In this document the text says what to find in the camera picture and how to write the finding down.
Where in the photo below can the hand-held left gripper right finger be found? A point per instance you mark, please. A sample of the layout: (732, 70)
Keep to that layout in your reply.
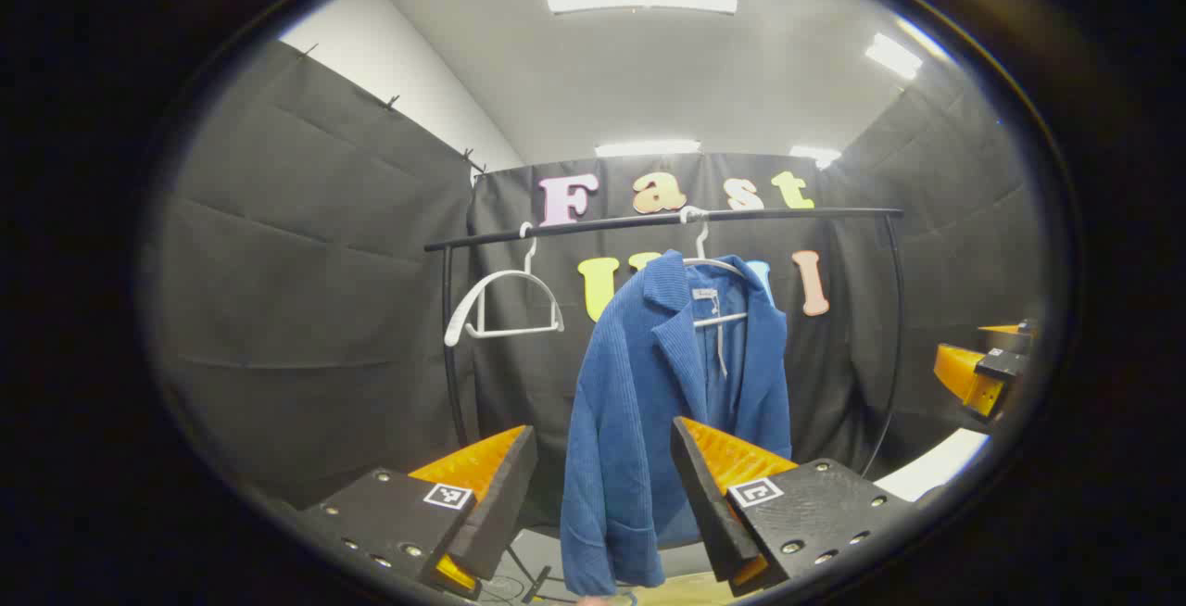
(706, 495)

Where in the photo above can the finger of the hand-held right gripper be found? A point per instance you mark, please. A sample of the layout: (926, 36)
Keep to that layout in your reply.
(964, 374)
(1005, 337)

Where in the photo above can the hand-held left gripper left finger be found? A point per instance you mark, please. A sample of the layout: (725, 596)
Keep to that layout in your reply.
(505, 486)

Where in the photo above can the white plastic hanger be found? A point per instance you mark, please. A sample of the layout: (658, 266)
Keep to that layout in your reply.
(456, 321)
(701, 240)

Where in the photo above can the black metal clothes rack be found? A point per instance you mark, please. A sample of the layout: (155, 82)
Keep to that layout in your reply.
(574, 228)

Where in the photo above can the black backdrop cloth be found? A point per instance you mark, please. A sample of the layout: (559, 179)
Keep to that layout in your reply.
(306, 263)

